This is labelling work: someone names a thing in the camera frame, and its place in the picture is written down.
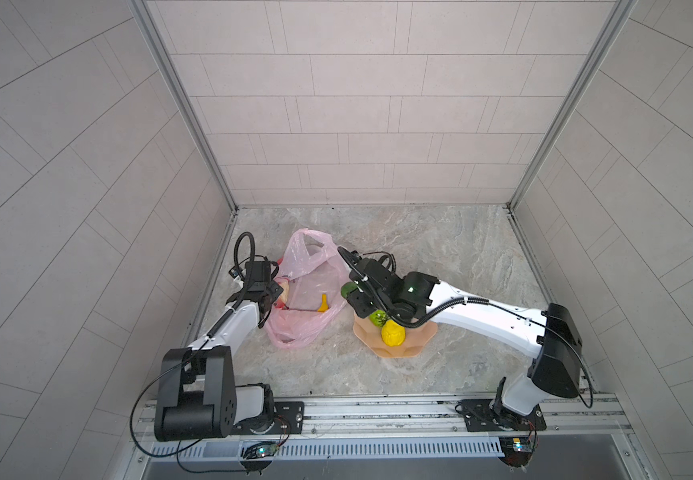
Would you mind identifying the beige fake potato fruit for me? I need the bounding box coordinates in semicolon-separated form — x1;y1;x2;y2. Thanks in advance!
278;281;290;308

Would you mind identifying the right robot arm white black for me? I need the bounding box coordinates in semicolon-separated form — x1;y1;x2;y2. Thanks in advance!
338;247;587;432

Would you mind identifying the yellow fake lemon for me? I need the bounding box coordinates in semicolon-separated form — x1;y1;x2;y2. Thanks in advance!
380;320;406;347

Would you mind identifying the pink scalloped plate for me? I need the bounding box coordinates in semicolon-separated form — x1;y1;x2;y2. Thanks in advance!
353;315;438;359

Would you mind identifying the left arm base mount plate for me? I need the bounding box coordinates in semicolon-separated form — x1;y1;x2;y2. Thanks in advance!
232;401;304;436

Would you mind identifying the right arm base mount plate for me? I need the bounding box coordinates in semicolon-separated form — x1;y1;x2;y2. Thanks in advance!
455;399;547;433

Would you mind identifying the left circuit board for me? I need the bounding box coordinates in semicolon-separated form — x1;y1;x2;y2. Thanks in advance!
242;441;280;461

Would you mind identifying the bumpy light green fruit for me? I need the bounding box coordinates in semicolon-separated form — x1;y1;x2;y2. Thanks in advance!
368;310;389;328

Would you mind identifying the yellow fake banana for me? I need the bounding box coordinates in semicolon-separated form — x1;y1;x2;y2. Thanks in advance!
318;294;330;313

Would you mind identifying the right circuit board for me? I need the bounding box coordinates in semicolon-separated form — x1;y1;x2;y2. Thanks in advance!
499;437;535;468

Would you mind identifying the pink plastic bag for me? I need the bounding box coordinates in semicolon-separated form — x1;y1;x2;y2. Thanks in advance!
264;228;349;350

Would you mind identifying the aluminium rail frame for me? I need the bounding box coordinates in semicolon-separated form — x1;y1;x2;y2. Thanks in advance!
129;392;632;445

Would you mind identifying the white vent grille strip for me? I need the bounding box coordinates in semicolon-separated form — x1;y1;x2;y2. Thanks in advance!
154;436;505;461

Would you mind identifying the circuit board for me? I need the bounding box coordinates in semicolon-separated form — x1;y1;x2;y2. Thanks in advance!
499;437;535;468
242;441;280;461

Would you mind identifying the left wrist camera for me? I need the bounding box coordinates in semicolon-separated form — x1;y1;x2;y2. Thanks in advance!
230;259;278;286

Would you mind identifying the smooth green fake fruit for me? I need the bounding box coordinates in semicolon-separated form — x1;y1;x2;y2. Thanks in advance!
340;282;358;299

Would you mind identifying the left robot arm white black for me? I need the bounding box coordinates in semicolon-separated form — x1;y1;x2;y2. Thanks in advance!
154;232;284;442

